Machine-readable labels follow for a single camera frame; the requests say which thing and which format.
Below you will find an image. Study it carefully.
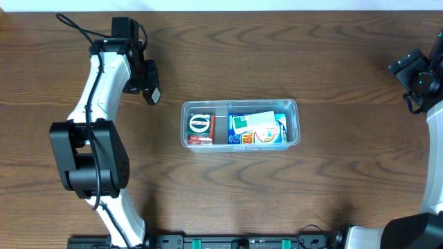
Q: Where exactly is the dark bottle white cap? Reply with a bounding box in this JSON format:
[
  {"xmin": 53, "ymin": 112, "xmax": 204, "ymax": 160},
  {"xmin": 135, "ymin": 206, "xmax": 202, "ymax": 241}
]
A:
[{"xmin": 143, "ymin": 86, "xmax": 161, "ymax": 105}]

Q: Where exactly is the green Zam-Buk box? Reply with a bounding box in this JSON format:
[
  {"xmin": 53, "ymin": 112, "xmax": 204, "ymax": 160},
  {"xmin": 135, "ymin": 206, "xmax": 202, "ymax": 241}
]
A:
[{"xmin": 188, "ymin": 113, "xmax": 211, "ymax": 136}]

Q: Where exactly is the clear plastic container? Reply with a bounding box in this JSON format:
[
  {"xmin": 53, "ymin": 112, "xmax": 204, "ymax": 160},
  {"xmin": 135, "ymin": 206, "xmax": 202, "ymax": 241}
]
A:
[{"xmin": 181, "ymin": 99, "xmax": 301, "ymax": 153}]

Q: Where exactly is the red Panadol ActiFast box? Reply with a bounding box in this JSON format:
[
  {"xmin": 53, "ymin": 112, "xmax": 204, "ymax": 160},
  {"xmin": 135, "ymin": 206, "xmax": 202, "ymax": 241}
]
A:
[{"xmin": 188, "ymin": 115, "xmax": 215, "ymax": 145}]

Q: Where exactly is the white green Panadol box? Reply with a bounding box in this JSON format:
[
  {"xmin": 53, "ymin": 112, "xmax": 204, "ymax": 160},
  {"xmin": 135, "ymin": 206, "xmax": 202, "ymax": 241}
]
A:
[{"xmin": 231, "ymin": 111, "xmax": 278, "ymax": 134}]

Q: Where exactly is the blue Kool Fever box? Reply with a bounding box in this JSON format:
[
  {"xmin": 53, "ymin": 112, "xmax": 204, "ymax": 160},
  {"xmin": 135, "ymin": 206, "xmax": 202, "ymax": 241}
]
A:
[{"xmin": 227, "ymin": 113, "xmax": 288, "ymax": 144}]

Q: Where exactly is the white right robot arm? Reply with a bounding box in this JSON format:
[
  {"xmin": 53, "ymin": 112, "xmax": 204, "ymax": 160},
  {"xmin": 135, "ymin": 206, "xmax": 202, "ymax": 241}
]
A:
[{"xmin": 335, "ymin": 30, "xmax": 442, "ymax": 248}]

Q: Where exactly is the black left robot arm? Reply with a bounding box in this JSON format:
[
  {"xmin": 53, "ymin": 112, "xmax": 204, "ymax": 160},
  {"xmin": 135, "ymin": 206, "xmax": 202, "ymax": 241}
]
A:
[{"xmin": 49, "ymin": 17, "xmax": 161, "ymax": 248}]

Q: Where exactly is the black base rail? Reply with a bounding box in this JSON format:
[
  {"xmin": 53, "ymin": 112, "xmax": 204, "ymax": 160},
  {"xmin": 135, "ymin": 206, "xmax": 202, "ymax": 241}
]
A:
[{"xmin": 66, "ymin": 234, "xmax": 333, "ymax": 249}]

